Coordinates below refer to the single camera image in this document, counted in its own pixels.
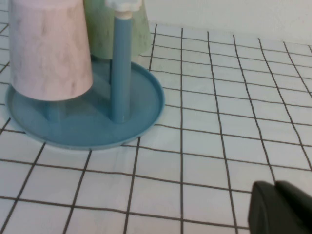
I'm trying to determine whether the white black-grid tablecloth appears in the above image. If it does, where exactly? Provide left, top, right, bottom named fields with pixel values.
left=0, top=0, right=312, bottom=234

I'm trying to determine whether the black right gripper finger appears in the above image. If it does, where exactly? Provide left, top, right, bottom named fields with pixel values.
left=247, top=180, right=312, bottom=234

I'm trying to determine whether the pink marbled plastic cup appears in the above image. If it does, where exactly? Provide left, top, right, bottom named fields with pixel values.
left=8, top=0, right=94, bottom=102

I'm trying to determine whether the green plastic cup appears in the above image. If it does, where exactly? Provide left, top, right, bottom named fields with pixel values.
left=82, top=0, right=153, bottom=60

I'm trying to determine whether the blue cup stand with pegs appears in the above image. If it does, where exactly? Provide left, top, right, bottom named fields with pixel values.
left=5, top=0, right=166, bottom=151

